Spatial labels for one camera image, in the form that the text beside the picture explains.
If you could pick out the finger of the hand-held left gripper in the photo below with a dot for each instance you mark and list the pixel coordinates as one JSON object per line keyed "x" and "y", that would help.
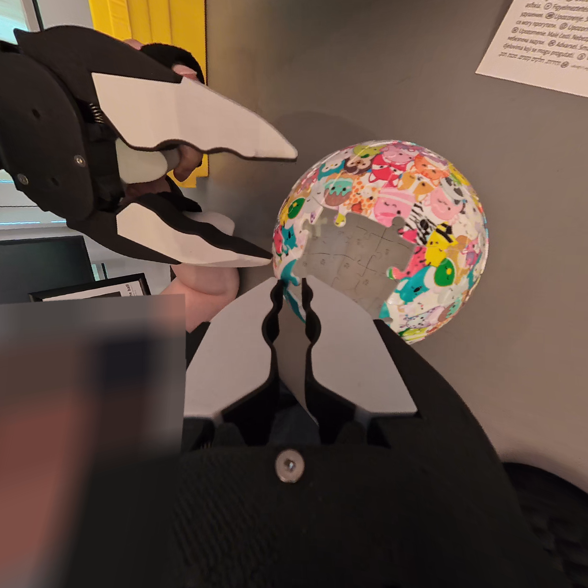
{"x": 156, "y": 229}
{"x": 183, "y": 115}

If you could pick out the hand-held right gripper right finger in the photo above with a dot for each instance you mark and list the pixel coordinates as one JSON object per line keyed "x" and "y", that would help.
{"x": 358, "y": 367}

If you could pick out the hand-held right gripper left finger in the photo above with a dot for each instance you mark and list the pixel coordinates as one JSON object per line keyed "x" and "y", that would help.
{"x": 229, "y": 367}

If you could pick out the colourful puzzle ball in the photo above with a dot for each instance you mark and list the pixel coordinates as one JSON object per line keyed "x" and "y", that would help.
{"x": 413, "y": 193}

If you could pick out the person's left forearm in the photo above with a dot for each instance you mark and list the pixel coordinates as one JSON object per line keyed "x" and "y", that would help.
{"x": 206, "y": 289}

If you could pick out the person's left hand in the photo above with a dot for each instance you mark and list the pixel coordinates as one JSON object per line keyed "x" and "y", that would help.
{"x": 189, "y": 163}

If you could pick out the black framed white sign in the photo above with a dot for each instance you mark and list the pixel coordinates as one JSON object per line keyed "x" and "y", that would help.
{"x": 92, "y": 291}

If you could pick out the yellow plastic bin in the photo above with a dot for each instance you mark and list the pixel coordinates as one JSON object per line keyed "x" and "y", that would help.
{"x": 147, "y": 23}

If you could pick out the black monitor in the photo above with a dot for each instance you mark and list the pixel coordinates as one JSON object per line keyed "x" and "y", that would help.
{"x": 41, "y": 266}

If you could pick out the white instruction leaflet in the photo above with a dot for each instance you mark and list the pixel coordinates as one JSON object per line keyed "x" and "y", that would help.
{"x": 542, "y": 46}

